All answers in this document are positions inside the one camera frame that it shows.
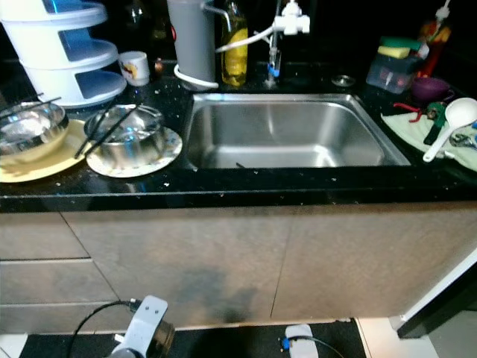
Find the pale green dish cloth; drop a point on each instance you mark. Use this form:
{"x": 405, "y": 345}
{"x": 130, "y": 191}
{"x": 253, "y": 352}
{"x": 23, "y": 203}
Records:
{"x": 410, "y": 130}

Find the grey water filter canister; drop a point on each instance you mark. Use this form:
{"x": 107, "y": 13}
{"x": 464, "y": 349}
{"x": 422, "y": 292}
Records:
{"x": 191, "y": 45}

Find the pale yellow plate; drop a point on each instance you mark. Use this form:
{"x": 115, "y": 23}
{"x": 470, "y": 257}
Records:
{"x": 67, "y": 160}

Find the yellow liquid bottle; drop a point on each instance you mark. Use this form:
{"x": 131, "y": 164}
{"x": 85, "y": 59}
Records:
{"x": 235, "y": 63}

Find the clear plastic container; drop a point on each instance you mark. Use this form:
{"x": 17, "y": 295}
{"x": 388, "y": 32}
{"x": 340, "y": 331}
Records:
{"x": 387, "y": 76}

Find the chrome faucet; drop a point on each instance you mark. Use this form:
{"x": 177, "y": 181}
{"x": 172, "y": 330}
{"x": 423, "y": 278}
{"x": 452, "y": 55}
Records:
{"x": 273, "y": 56}

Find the grey stone-look drawer front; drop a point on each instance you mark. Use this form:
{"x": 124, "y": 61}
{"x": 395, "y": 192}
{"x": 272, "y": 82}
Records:
{"x": 37, "y": 235}
{"x": 52, "y": 282}
{"x": 59, "y": 317}

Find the black floor mat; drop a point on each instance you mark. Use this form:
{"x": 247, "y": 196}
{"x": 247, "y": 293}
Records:
{"x": 223, "y": 343}

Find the deep steel pot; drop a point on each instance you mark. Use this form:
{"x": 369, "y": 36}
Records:
{"x": 130, "y": 153}

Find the white faucet diverter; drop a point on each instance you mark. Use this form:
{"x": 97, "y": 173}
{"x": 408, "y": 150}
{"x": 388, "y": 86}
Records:
{"x": 293, "y": 22}

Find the white printed mug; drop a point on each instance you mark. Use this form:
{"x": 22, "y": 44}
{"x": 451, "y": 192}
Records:
{"x": 134, "y": 68}

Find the wide steel bowl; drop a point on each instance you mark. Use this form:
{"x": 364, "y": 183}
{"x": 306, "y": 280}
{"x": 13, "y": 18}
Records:
{"x": 30, "y": 138}

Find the grey stone-look cabinet door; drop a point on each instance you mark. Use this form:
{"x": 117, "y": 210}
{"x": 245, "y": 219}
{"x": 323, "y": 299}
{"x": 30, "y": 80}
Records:
{"x": 373, "y": 257}
{"x": 179, "y": 265}

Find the purple cup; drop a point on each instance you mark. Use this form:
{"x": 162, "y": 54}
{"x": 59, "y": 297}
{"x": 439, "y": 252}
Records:
{"x": 431, "y": 89}

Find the black counter end panel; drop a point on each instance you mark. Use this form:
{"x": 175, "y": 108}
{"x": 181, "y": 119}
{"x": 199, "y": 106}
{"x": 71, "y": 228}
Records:
{"x": 447, "y": 313}

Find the small round steel cap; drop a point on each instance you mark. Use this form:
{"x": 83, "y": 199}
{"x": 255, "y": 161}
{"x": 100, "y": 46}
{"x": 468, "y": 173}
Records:
{"x": 343, "y": 80}

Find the yellow green sponge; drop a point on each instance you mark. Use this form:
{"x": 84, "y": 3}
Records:
{"x": 399, "y": 51}

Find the white plastic ladle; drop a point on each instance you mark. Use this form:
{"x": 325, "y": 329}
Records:
{"x": 460, "y": 112}

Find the small black stick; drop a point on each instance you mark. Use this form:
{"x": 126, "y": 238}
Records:
{"x": 243, "y": 165}

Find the stainless steel sink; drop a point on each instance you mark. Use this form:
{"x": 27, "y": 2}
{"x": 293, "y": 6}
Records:
{"x": 298, "y": 134}

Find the orange pump soap bottle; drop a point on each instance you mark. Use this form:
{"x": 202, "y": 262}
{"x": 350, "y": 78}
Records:
{"x": 434, "y": 45}

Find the floral rim plate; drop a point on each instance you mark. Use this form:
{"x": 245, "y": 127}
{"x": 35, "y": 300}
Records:
{"x": 168, "y": 156}

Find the white tiered plastic rack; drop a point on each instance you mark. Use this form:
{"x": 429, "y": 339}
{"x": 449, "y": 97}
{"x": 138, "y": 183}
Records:
{"x": 45, "y": 86}

